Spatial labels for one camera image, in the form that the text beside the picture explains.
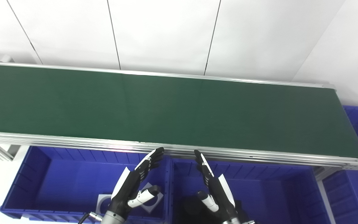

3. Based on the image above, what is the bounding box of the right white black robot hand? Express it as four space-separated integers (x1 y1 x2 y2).
194 150 238 222

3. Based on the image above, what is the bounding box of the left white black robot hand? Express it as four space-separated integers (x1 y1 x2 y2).
108 147 165 215

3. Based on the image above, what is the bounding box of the white square part with hole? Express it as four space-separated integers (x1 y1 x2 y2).
140 183 164 213
98 194 112 215

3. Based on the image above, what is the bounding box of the blue bin with black parts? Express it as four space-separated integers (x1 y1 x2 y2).
168 157 332 224

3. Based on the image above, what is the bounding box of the green conveyor belt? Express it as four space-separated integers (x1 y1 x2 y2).
0 61 358 171
0 64 358 159

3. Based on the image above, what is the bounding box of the blue bin with white parts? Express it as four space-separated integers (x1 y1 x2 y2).
0 146 171 224

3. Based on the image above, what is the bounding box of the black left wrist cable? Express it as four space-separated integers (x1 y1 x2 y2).
78 212 103 224

